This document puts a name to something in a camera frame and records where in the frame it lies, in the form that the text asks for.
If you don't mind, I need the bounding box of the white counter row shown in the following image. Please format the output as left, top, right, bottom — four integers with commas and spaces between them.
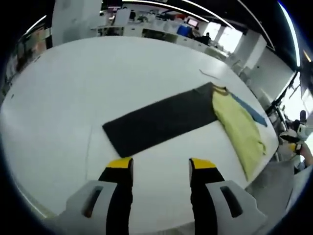
90, 14, 235, 62

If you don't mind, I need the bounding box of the black metal stand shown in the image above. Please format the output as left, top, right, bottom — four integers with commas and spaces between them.
265, 70, 303, 133

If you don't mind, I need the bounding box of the yellow blue grey garment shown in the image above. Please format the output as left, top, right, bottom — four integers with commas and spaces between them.
102, 82, 268, 182

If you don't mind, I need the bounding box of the blue bin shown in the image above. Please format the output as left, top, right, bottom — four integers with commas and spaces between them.
177, 24, 193, 37

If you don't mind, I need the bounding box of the long ceiling light strip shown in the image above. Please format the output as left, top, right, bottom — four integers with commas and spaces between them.
122, 0, 233, 29

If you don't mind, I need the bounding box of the white square pillar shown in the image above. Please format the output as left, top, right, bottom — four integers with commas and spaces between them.
51, 0, 103, 46

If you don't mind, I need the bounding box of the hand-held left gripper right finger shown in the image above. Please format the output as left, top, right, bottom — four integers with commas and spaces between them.
188, 157, 268, 235

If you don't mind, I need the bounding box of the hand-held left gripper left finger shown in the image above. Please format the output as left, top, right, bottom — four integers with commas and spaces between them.
65, 157, 134, 235

